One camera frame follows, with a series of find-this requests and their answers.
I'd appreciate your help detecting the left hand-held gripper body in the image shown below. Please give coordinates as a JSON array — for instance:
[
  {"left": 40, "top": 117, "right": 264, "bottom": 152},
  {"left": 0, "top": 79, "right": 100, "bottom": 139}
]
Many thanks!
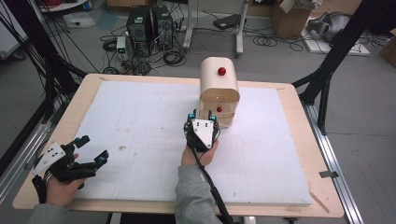
[{"left": 31, "top": 141, "right": 97, "bottom": 184}]

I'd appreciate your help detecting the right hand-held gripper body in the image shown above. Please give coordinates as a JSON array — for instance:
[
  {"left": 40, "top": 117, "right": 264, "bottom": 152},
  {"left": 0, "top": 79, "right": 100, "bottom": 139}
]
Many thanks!
[{"left": 183, "top": 117, "right": 221, "bottom": 153}]

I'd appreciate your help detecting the cream wooden drawer cabinet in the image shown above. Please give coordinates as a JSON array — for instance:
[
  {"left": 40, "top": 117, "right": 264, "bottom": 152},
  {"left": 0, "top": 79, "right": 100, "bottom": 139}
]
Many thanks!
[{"left": 198, "top": 56, "right": 241, "bottom": 130}]

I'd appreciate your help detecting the person's right hand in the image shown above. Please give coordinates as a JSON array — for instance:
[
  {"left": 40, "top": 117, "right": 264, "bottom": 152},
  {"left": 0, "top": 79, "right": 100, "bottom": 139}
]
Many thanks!
[{"left": 180, "top": 139, "right": 219, "bottom": 168}]

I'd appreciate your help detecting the person's left hand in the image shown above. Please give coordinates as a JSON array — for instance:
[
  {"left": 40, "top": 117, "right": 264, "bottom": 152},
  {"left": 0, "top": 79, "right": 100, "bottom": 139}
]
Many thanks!
[{"left": 45, "top": 152, "right": 87, "bottom": 208}]

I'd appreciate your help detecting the white foam board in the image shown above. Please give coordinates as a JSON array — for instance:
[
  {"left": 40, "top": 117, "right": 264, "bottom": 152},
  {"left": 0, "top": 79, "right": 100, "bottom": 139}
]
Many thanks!
[{"left": 74, "top": 80, "right": 313, "bottom": 207}]

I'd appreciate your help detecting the black tripod stand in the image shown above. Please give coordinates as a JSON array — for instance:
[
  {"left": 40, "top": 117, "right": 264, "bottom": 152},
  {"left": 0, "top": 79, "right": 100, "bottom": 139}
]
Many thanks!
[
  {"left": 291, "top": 0, "right": 389, "bottom": 136},
  {"left": 0, "top": 0, "right": 89, "bottom": 125}
]

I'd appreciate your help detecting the black computer tower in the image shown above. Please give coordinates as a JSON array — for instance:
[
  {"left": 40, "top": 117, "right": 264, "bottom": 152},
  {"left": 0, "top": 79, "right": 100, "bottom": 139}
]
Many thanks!
[
  {"left": 125, "top": 5, "right": 154, "bottom": 58},
  {"left": 151, "top": 5, "right": 175, "bottom": 51}
]

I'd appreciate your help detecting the white metal stand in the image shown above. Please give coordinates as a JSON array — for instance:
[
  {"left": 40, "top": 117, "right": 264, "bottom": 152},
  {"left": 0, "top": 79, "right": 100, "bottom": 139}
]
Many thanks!
[{"left": 234, "top": 0, "right": 250, "bottom": 59}]

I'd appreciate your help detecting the black flat device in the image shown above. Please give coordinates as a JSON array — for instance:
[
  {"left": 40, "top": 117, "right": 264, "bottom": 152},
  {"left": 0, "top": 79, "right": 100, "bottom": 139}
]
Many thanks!
[{"left": 213, "top": 13, "right": 247, "bottom": 31}]

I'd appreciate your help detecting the white power supply box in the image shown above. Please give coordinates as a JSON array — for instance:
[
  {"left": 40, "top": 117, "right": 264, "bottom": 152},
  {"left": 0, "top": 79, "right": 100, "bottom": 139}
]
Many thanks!
[{"left": 115, "top": 35, "right": 129, "bottom": 62}]

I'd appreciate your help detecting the cardboard box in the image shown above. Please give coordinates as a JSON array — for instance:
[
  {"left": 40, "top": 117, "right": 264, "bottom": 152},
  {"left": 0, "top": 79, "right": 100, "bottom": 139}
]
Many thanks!
[
  {"left": 378, "top": 28, "right": 396, "bottom": 69},
  {"left": 270, "top": 0, "right": 314, "bottom": 40}
]

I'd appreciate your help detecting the grey tape strip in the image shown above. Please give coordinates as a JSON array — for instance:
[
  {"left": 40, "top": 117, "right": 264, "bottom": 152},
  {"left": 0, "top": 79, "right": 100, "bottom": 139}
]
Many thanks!
[{"left": 318, "top": 170, "right": 340, "bottom": 179}]

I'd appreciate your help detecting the grey bag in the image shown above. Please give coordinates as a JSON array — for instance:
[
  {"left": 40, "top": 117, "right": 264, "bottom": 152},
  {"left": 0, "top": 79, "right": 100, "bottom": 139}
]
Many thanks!
[{"left": 306, "top": 11, "right": 353, "bottom": 44}]

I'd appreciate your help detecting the black gripper strap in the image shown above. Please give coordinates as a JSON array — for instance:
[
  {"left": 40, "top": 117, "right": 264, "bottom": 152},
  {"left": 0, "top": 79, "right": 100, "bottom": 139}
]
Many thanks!
[{"left": 31, "top": 175, "right": 49, "bottom": 204}]

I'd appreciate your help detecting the aluminium rail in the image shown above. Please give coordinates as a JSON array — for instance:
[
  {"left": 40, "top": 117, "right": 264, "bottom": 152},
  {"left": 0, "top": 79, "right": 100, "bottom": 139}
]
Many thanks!
[
  {"left": 301, "top": 100, "right": 364, "bottom": 224},
  {"left": 0, "top": 119, "right": 53, "bottom": 204}
]

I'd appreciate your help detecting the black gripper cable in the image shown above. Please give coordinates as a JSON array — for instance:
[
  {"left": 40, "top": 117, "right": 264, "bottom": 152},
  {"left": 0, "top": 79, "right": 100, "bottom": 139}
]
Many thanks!
[{"left": 190, "top": 147, "right": 233, "bottom": 224}]

